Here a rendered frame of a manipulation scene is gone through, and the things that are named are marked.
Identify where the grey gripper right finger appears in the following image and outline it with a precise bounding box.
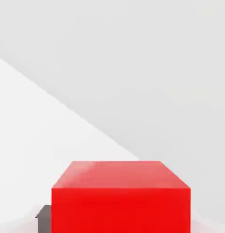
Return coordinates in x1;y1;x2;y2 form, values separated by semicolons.
190;211;218;233

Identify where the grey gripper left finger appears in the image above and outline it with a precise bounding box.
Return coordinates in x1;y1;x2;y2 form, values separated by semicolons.
19;204;52;233

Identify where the small red cube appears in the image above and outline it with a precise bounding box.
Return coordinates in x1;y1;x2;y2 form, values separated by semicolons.
51;160;191;233

